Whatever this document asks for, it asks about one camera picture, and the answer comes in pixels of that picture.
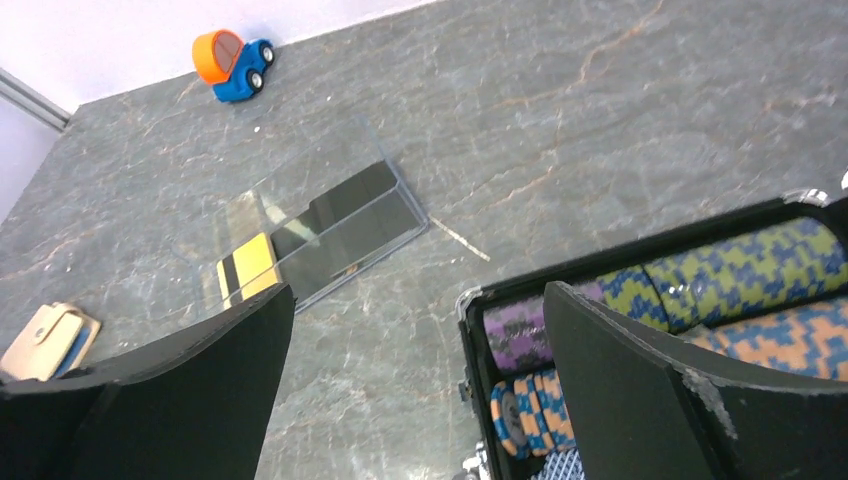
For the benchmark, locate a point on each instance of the clear acrylic card box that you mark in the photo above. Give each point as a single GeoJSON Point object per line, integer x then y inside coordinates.
{"type": "Point", "coordinates": [284, 193]}

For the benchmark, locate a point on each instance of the beige leather card holder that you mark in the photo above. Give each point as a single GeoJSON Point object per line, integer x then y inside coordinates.
{"type": "Point", "coordinates": [55, 341]}

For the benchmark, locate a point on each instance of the orange and blue toy car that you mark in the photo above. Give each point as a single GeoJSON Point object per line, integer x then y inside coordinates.
{"type": "Point", "coordinates": [233, 68]}

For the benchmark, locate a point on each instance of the orange blue poker chip stack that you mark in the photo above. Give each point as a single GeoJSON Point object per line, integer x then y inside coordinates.
{"type": "Point", "coordinates": [530, 416]}

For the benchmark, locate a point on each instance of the black poker chip case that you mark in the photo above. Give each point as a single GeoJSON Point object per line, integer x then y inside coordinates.
{"type": "Point", "coordinates": [714, 350]}

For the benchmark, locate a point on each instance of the black and yellow credit cards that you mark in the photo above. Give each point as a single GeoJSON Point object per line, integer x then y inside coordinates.
{"type": "Point", "coordinates": [343, 232]}

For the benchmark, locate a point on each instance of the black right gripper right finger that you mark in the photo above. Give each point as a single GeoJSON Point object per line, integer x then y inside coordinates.
{"type": "Point", "coordinates": [647, 405]}

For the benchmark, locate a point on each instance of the purple poker chip stack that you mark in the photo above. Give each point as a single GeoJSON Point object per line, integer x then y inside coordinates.
{"type": "Point", "coordinates": [515, 332]}

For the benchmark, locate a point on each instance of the green blue poker chip stack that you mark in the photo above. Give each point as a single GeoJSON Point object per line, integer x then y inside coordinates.
{"type": "Point", "coordinates": [746, 274]}

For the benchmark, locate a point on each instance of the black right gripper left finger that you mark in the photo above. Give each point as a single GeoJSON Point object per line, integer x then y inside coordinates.
{"type": "Point", "coordinates": [191, 405]}

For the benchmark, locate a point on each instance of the aluminium frame post left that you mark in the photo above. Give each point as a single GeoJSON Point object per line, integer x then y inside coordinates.
{"type": "Point", "coordinates": [33, 103]}

